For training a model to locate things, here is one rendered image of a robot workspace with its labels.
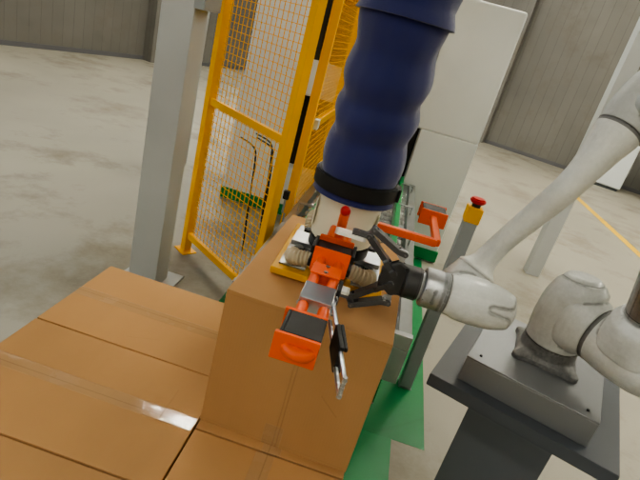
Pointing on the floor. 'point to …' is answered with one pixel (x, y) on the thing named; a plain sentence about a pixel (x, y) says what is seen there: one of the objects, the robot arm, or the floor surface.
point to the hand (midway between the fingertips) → (332, 258)
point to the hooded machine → (612, 180)
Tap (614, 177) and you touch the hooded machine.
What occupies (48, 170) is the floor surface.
